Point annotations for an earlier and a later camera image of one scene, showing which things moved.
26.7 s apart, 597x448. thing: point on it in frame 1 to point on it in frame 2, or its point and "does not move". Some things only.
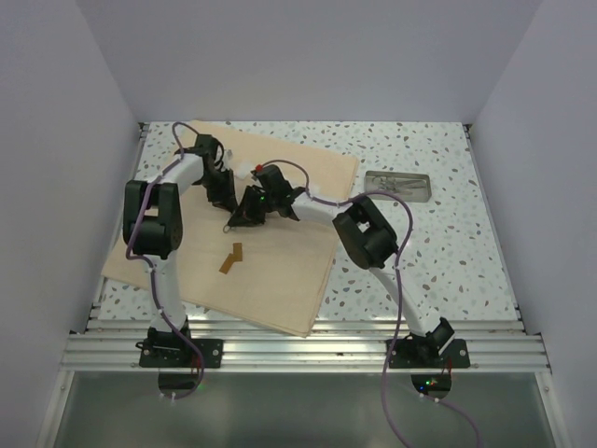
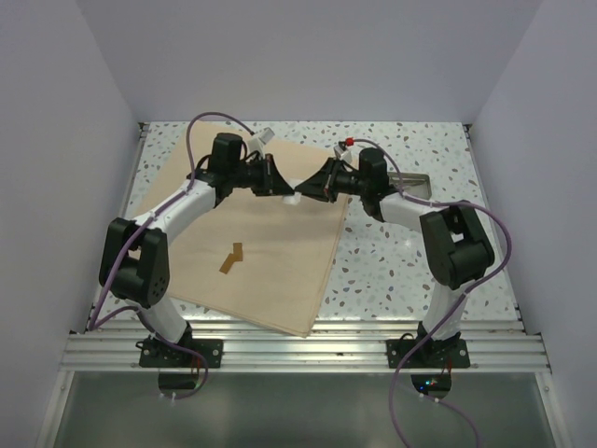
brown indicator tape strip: x=235 y=257 does not move
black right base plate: x=408 y=354 does not move
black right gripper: x=245 y=215 to x=322 y=186
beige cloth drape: x=267 y=274 does not move
